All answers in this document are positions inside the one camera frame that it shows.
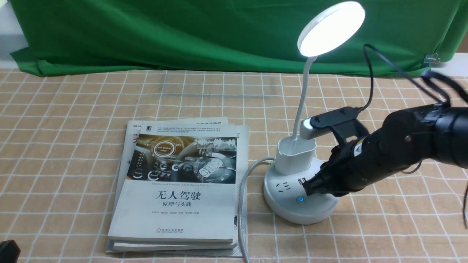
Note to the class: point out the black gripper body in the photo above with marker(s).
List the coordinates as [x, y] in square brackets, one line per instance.
[338, 176]

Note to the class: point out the white desk lamp with base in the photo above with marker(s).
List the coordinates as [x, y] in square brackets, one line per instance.
[295, 162]

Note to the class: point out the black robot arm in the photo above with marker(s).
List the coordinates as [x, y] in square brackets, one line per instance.
[406, 137]

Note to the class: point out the bottom white book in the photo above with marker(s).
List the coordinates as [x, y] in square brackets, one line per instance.
[232, 250]

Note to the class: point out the metal binder clip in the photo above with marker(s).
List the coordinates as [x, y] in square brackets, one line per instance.
[431, 60]

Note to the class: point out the white self-driving book on top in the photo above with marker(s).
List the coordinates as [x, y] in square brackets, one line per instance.
[179, 204]

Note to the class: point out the orange checked tablecloth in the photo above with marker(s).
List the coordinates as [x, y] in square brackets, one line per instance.
[61, 142]

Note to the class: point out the green backdrop cloth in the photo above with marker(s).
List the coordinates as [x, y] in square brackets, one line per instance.
[69, 37]

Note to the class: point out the black object at corner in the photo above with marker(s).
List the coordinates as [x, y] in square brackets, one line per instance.
[9, 251]

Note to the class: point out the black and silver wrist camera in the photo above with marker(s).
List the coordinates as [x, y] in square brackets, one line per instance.
[342, 122]

